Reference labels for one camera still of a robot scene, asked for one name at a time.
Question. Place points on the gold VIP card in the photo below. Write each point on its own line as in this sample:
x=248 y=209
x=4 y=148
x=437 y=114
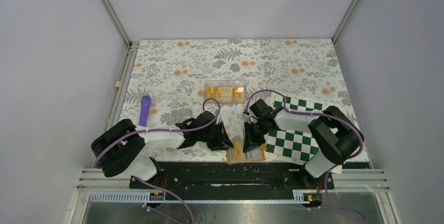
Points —
x=236 y=155

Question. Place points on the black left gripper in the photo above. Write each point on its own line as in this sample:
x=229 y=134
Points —
x=222 y=142

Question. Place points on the aluminium frame rails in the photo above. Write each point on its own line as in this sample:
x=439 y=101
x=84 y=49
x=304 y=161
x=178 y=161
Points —
x=94 y=179

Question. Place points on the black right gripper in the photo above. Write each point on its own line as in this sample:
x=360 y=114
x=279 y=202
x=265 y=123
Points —
x=251 y=140

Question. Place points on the green white chessboard mat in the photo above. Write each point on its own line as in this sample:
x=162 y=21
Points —
x=293 y=146

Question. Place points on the clear box of orange blocks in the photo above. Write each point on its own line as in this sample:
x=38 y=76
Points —
x=226 y=91

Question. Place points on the floral patterned table mat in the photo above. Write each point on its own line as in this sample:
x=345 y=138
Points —
x=174 y=74

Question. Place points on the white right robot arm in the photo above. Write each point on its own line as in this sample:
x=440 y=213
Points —
x=337 y=137

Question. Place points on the orange leather card holder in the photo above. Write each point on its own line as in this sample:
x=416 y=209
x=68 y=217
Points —
x=255 y=155

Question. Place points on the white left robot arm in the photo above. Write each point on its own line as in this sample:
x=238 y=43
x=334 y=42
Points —
x=119 y=150

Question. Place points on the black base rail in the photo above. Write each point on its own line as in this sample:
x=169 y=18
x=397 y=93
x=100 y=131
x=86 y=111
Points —
x=247 y=181

